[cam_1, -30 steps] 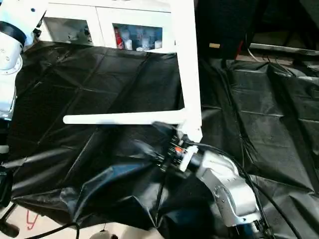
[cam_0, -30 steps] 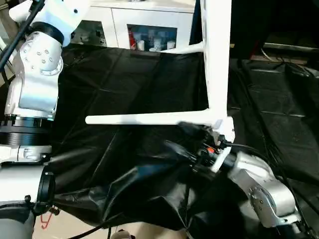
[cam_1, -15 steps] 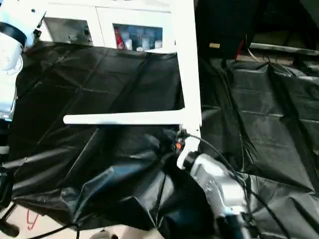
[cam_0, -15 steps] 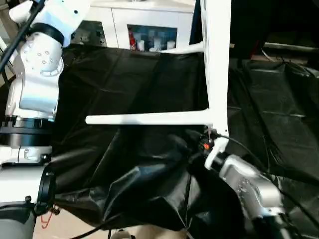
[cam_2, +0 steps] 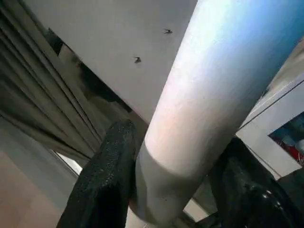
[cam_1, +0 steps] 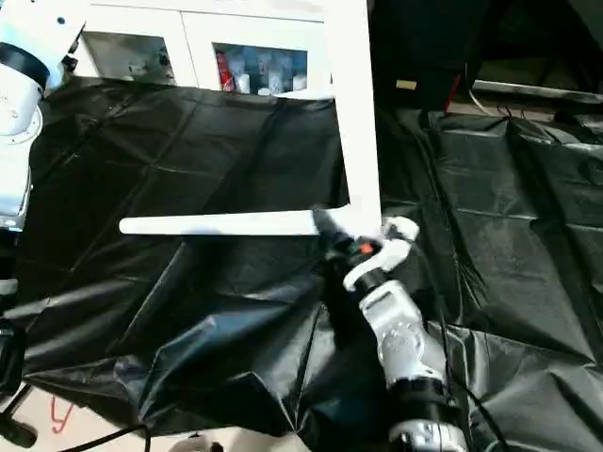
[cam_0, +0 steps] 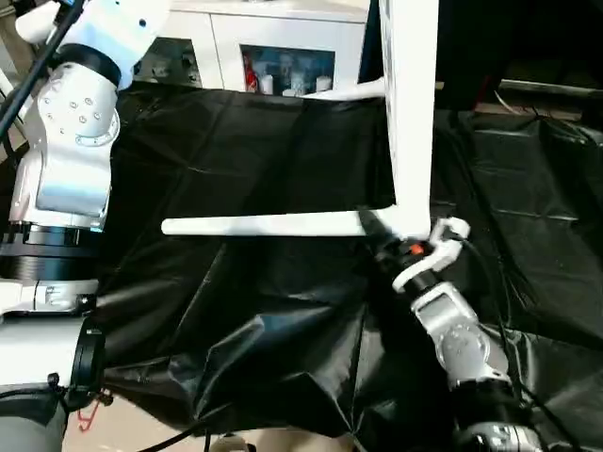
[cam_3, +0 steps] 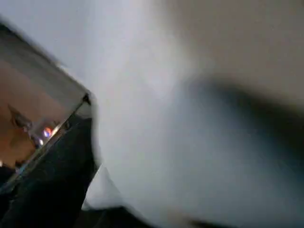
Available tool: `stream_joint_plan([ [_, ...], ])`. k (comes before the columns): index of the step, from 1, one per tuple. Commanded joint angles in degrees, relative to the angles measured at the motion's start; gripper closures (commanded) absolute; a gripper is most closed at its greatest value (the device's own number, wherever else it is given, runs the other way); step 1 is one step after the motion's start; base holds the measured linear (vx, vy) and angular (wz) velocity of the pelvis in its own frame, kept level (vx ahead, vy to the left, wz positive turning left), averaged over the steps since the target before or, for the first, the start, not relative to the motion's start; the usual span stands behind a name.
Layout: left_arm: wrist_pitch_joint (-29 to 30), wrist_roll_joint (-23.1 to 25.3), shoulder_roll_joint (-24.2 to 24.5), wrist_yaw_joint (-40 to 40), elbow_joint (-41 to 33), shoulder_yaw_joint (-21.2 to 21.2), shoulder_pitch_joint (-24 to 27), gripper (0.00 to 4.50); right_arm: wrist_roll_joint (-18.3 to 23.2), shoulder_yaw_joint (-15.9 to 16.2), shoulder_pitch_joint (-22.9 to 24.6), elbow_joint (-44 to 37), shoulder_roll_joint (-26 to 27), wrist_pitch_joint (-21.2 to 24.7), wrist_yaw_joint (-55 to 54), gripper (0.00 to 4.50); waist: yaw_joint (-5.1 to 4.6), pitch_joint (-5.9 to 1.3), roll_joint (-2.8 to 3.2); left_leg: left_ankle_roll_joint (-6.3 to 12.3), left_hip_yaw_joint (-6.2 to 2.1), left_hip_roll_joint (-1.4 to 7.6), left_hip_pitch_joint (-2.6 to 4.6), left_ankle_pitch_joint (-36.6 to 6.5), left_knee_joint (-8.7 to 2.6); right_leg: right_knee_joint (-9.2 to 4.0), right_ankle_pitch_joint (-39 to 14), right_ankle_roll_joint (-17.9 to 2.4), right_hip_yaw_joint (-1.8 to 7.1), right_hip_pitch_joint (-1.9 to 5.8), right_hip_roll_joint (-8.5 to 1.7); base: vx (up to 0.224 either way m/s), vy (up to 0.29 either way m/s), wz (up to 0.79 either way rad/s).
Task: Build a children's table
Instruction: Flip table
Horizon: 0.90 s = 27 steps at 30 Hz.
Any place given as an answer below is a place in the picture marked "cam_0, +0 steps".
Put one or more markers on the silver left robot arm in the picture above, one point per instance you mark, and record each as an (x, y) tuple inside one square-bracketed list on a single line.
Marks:
[(66, 188)]

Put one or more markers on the large black screen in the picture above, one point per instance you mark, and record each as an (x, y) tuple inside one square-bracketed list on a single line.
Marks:
[(528, 38)]

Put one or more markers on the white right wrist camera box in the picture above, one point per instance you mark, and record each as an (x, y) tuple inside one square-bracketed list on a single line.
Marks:
[(443, 247)]

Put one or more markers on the white plastic table leg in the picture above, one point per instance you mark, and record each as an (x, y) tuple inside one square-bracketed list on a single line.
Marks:
[(349, 91), (264, 225)]

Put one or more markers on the white glass-door cabinet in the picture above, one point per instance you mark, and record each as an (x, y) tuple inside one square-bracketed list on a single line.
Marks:
[(283, 28)]

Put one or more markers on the white plastic table top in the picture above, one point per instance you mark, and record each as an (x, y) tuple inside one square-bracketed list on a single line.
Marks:
[(413, 113)]

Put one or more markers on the black plastic mat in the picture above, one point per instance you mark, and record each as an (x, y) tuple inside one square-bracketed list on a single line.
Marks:
[(283, 320)]

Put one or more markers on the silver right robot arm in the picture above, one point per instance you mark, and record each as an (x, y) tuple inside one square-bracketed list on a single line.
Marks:
[(471, 348)]

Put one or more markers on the silver metal bar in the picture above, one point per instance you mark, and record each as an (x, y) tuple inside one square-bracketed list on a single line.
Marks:
[(556, 90)]

